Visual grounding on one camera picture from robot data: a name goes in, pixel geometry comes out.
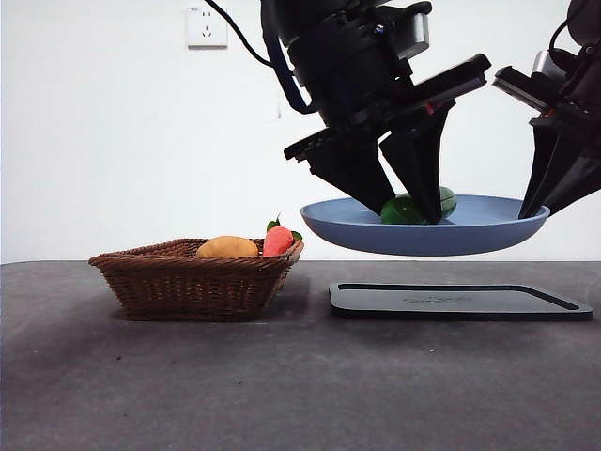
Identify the green chili pepper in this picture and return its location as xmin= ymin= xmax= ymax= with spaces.
xmin=379 ymin=186 xmax=458 ymax=226

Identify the light blue plate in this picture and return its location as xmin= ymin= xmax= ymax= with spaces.
xmin=300 ymin=194 xmax=551 ymax=257

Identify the orange carrot with green leaves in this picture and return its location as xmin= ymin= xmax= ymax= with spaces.
xmin=262 ymin=214 xmax=304 ymax=257

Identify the black flat board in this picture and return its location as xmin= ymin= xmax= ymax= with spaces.
xmin=328 ymin=281 xmax=595 ymax=323

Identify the yellow-brown potato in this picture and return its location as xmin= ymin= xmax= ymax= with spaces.
xmin=195 ymin=235 xmax=260 ymax=259

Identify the brown wicker basket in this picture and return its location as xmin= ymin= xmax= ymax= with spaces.
xmin=87 ymin=238 xmax=305 ymax=323

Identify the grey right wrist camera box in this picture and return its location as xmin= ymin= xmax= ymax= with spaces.
xmin=532 ymin=49 xmax=567 ymax=79

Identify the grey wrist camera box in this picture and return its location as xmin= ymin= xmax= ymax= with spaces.
xmin=532 ymin=49 xmax=567 ymax=79
xmin=396 ymin=9 xmax=432 ymax=60

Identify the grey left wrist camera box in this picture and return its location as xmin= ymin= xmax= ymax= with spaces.
xmin=396 ymin=9 xmax=432 ymax=60

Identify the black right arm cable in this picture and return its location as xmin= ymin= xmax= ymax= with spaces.
xmin=547 ymin=12 xmax=573 ymax=54

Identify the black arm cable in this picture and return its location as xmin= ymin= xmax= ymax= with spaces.
xmin=204 ymin=0 xmax=274 ymax=67
xmin=547 ymin=12 xmax=573 ymax=54

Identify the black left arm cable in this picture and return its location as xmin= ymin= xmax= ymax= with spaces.
xmin=204 ymin=0 xmax=274 ymax=67

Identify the white wall socket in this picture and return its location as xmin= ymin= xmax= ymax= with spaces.
xmin=187 ymin=5 xmax=229 ymax=50

